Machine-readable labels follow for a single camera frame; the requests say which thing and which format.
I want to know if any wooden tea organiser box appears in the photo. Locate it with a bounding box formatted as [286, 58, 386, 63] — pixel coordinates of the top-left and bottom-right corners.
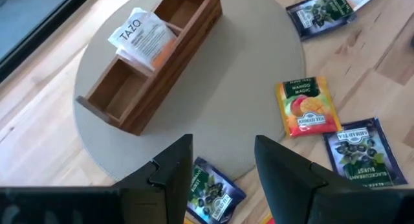
[76, 0, 223, 137]

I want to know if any yellow red mango tea packet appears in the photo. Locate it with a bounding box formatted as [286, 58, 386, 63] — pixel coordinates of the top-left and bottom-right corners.
[259, 212, 276, 224]
[274, 76, 343, 139]

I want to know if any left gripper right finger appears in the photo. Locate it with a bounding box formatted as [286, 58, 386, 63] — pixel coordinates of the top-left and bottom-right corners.
[254, 135, 394, 224]

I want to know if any round grey table mat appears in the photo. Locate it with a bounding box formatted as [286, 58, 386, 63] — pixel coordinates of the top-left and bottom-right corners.
[73, 0, 307, 183]

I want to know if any dark blue blackcurrant tea packet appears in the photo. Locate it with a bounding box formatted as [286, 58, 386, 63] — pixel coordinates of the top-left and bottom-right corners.
[322, 117, 408, 189]
[286, 0, 358, 42]
[186, 157, 247, 224]

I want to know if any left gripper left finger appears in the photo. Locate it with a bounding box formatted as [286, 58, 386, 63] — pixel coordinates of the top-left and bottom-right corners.
[111, 134, 194, 224]

